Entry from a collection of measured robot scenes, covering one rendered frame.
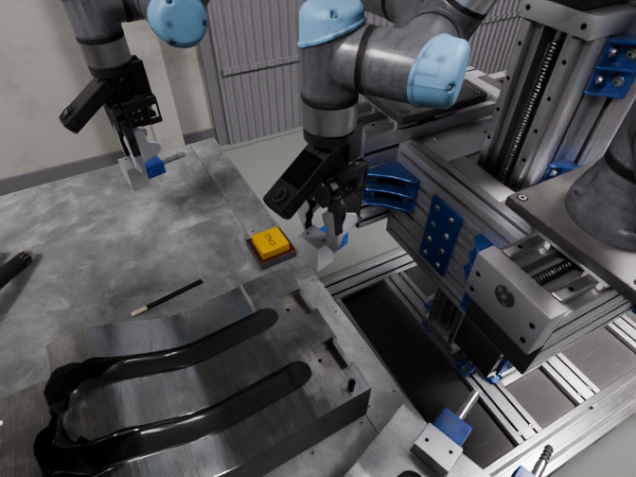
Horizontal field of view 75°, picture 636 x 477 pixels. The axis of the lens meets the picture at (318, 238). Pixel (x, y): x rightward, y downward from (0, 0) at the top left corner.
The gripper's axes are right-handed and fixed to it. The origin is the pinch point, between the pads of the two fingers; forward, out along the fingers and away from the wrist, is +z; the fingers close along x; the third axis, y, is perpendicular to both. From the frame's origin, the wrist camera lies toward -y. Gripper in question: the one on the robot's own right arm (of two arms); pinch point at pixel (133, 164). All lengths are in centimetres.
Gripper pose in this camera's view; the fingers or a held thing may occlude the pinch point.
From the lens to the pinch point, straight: 94.6
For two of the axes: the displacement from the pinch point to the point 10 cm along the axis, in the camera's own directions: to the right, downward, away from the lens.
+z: 0.0, 7.1, 7.0
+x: -6.2, -5.5, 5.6
